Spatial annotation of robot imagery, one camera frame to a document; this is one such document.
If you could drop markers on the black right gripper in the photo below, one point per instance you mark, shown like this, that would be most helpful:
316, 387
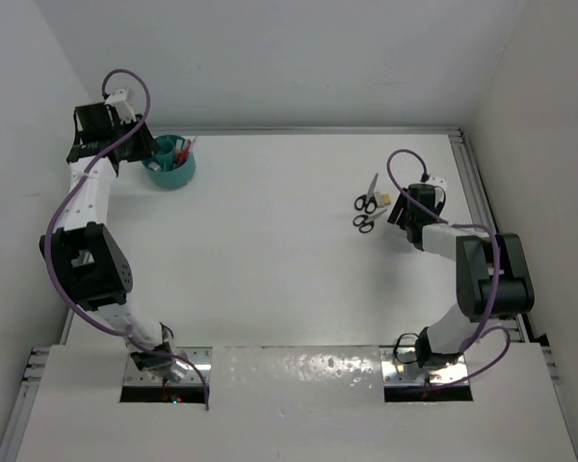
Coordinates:
397, 216

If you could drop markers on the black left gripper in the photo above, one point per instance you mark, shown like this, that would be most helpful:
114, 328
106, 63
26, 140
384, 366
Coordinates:
146, 147

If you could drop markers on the red gel pen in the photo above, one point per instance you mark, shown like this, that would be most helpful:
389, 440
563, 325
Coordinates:
176, 154

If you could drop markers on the black handled scissors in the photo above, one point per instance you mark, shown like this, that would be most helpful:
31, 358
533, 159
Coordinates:
365, 223
367, 202

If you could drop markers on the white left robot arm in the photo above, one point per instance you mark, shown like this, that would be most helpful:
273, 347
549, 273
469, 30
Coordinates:
87, 263

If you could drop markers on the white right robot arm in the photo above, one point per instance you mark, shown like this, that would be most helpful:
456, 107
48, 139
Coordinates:
447, 339

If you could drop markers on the teal round organizer container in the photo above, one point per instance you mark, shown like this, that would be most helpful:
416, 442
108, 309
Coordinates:
170, 178

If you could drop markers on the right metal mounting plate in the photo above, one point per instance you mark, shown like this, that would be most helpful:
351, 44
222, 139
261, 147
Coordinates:
399, 370

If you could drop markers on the metal mounting plate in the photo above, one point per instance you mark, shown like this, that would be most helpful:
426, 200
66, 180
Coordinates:
183, 366
399, 370

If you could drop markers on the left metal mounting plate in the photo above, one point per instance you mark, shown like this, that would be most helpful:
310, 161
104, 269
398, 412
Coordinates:
183, 366

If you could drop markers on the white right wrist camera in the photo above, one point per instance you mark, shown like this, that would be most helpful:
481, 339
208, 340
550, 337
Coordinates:
440, 185

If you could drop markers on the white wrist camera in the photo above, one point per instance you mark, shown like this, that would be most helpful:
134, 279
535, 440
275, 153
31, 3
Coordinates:
440, 185
119, 100

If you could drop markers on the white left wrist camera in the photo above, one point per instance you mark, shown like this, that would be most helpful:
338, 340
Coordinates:
119, 100

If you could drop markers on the aluminium frame rail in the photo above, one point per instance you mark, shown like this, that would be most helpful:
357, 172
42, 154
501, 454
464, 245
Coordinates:
481, 202

